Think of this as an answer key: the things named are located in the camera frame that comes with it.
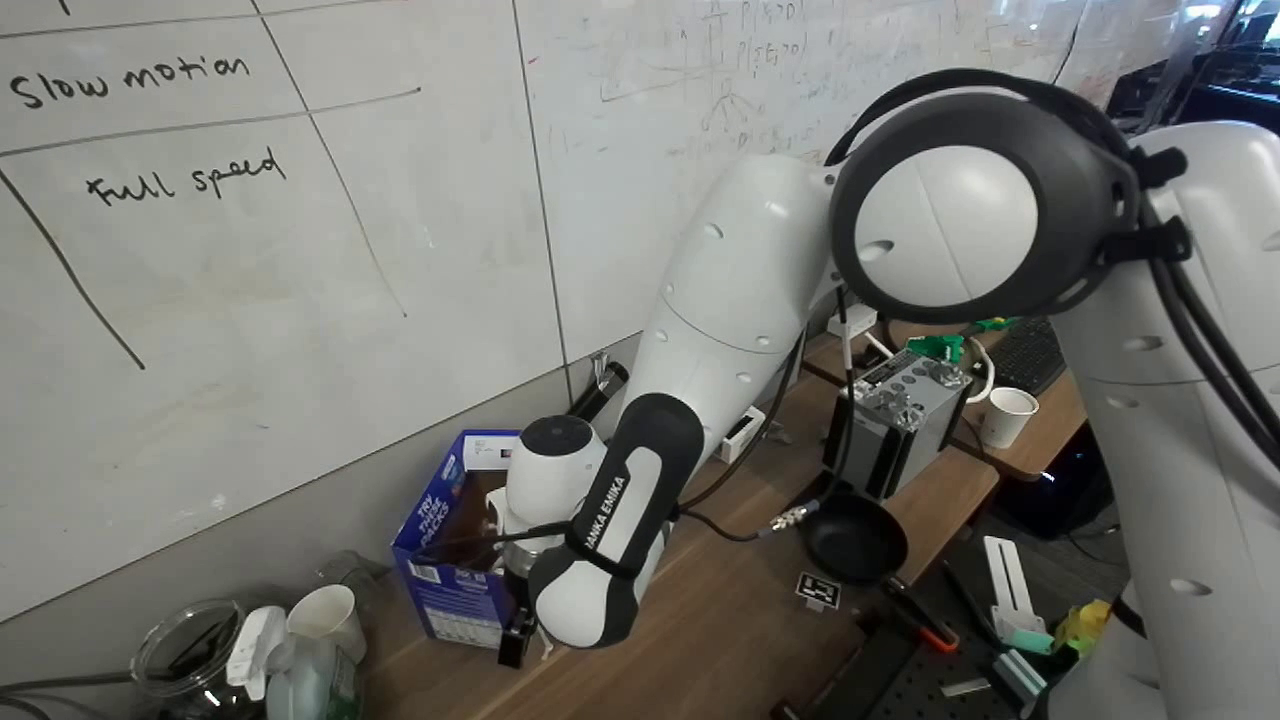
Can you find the white paper cup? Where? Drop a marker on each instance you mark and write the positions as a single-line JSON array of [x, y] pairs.
[[328, 621]]

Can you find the black white fiducial marker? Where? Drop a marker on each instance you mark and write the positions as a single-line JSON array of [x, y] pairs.
[[817, 592]]

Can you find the green spray bottle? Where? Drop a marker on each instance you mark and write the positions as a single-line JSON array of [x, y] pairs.
[[312, 678]]

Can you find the glass jar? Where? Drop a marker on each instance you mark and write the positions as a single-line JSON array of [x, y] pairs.
[[180, 663]]

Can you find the black frying pan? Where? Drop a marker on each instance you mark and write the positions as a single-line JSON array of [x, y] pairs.
[[850, 539]]

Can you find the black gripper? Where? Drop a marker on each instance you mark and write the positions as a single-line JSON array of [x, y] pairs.
[[518, 633]]

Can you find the blue Oreo carton box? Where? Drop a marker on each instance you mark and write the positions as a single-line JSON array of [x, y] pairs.
[[444, 547]]

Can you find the orange black clamp tool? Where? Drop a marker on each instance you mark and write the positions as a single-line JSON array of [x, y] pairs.
[[924, 626]]

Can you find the black cylindrical handle tool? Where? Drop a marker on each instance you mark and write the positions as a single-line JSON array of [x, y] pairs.
[[600, 389]]

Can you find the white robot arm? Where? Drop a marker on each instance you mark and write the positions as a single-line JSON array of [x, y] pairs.
[[949, 202]]

